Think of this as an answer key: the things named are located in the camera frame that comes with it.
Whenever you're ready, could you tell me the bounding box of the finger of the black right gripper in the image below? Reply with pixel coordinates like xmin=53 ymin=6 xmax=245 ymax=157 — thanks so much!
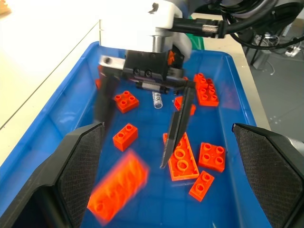
xmin=160 ymin=80 xmax=197 ymax=170
xmin=94 ymin=70 xmax=121 ymax=131

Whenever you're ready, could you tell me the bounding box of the green plastic bin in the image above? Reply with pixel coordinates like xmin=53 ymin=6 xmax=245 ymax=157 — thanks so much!
xmin=185 ymin=32 xmax=205 ymax=51

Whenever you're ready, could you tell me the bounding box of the orange flat plate brick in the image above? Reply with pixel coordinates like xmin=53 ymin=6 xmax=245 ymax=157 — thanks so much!
xmin=162 ymin=132 xmax=200 ymax=182

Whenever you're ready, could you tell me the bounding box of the orange two-by-two brick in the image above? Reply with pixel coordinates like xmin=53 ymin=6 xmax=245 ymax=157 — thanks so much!
xmin=114 ymin=90 xmax=140 ymax=114
xmin=198 ymin=142 xmax=227 ymax=173

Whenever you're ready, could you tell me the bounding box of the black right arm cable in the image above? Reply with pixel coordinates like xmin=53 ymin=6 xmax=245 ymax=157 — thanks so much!
xmin=174 ymin=0 xmax=304 ymax=51

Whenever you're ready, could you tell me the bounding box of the silver cylindrical battery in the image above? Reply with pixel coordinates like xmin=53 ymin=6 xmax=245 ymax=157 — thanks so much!
xmin=152 ymin=91 xmax=164 ymax=110

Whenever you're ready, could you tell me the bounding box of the orange two-by-one brick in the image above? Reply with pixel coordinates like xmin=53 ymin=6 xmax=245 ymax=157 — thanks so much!
xmin=188 ymin=170 xmax=215 ymax=203
xmin=112 ymin=123 xmax=139 ymax=152

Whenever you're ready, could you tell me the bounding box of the blue plastic bin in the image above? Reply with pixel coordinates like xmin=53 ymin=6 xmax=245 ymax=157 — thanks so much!
xmin=0 ymin=41 xmax=274 ymax=228

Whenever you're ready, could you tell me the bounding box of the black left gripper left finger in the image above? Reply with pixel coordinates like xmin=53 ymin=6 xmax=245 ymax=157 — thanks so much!
xmin=0 ymin=122 xmax=105 ymax=228

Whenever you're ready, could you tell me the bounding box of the white power strip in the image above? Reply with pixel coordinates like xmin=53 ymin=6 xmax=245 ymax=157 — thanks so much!
xmin=284 ymin=45 xmax=302 ymax=57

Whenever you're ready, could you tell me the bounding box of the grey metal box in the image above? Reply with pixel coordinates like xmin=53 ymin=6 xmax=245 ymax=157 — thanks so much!
xmin=251 ymin=48 xmax=272 ymax=70

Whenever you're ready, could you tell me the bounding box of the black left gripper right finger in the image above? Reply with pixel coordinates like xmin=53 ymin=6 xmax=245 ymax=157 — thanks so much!
xmin=231 ymin=123 xmax=304 ymax=228

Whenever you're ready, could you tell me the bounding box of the orange two-by-four brick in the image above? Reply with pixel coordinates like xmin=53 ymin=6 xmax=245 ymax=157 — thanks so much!
xmin=193 ymin=72 xmax=220 ymax=107
xmin=86 ymin=150 xmax=151 ymax=226

